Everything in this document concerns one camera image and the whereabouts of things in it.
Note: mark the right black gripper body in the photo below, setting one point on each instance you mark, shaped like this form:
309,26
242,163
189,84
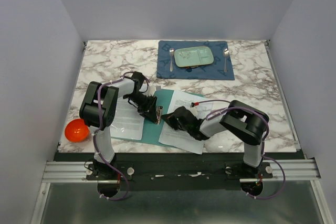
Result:
172,121

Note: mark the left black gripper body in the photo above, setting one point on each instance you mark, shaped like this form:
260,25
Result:
145,103

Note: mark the white printed paper sheets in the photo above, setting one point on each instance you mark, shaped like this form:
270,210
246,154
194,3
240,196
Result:
181,139

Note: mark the teal file folder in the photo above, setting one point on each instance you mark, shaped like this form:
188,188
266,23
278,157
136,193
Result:
151,132

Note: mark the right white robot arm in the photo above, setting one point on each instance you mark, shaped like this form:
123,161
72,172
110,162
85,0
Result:
245,122

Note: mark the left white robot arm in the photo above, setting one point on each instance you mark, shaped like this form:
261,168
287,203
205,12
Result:
99,106

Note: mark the silver folder clip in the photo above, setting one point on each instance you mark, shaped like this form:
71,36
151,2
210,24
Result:
159,110

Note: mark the printed sheet in folder pocket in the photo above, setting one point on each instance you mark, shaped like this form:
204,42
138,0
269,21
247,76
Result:
128,123

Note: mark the blue cloth placemat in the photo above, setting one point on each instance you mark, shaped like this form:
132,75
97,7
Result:
214,71

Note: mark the silver fork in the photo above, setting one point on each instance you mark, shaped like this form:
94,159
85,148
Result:
171,52

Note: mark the light green divided plate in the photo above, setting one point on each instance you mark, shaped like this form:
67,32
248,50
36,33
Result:
193,56

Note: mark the orange ball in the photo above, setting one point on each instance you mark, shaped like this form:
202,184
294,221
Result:
76,131

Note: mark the silver spoon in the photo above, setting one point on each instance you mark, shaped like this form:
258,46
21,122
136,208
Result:
226,56

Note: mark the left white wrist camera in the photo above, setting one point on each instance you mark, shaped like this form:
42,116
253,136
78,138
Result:
152,89

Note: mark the black mounting base plate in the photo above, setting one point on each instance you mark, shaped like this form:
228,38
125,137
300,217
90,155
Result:
177,172

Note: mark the aluminium frame rail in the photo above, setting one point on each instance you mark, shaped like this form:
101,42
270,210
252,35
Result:
74,172

